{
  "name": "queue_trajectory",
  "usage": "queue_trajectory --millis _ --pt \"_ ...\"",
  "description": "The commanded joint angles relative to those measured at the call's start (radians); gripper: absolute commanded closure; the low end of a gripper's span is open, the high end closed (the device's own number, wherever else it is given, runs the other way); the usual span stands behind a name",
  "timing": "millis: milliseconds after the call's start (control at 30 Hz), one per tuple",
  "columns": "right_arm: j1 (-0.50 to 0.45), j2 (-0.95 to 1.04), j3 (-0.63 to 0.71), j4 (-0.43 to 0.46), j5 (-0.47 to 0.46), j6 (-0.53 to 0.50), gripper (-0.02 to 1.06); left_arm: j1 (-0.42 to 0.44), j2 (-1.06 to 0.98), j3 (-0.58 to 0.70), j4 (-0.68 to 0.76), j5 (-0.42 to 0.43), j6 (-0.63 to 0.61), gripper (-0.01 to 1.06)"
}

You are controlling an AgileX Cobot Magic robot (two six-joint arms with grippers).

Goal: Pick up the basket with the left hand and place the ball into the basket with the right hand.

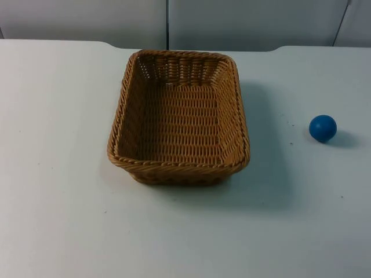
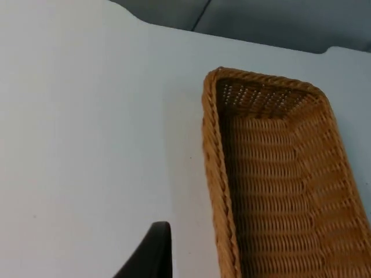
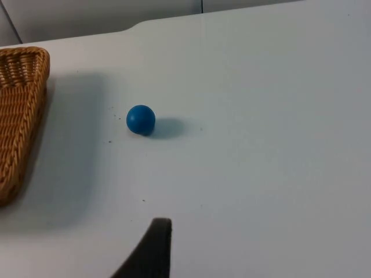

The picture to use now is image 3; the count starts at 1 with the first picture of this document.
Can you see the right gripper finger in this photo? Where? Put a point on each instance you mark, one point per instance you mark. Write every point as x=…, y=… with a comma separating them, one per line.
x=153, y=252

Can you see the blue ball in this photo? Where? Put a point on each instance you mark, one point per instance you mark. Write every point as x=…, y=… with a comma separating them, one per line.
x=141, y=120

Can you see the pale brown wicker basket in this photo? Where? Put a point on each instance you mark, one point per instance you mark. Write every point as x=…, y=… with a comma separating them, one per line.
x=17, y=121

